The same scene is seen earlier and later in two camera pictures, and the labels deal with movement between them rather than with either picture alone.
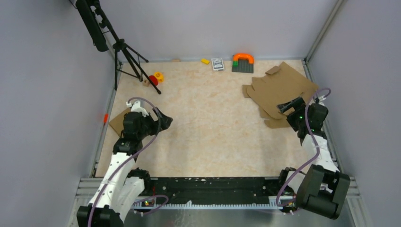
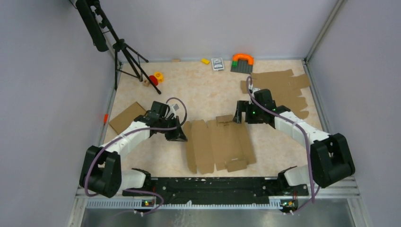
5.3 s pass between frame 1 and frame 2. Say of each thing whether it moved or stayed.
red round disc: stayed
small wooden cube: stayed
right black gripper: moved
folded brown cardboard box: stayed
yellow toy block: stayed
